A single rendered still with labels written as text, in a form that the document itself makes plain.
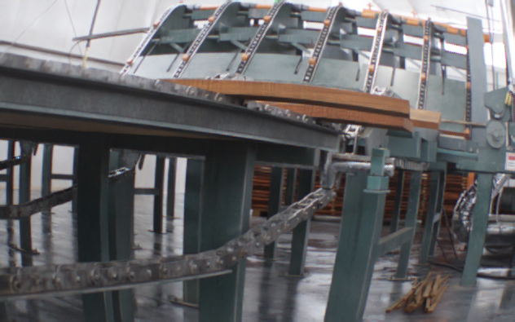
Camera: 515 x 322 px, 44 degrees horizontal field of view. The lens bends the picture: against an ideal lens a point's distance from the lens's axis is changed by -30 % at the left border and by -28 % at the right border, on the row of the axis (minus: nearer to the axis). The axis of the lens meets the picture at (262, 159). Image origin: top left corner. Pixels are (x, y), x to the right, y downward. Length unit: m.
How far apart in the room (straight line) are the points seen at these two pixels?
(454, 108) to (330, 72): 1.42
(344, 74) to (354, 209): 5.10
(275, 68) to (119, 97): 6.83
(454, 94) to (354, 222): 4.92
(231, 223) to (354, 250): 0.81
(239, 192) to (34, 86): 1.15
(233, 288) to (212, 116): 0.64
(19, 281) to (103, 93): 0.34
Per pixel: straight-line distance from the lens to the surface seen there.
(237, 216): 1.95
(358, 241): 2.68
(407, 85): 7.58
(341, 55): 8.81
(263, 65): 7.98
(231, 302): 1.98
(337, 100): 1.54
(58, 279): 1.04
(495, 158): 4.75
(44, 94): 0.91
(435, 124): 2.61
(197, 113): 1.37
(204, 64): 8.20
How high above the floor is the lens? 0.74
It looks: level
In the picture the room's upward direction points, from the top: 5 degrees clockwise
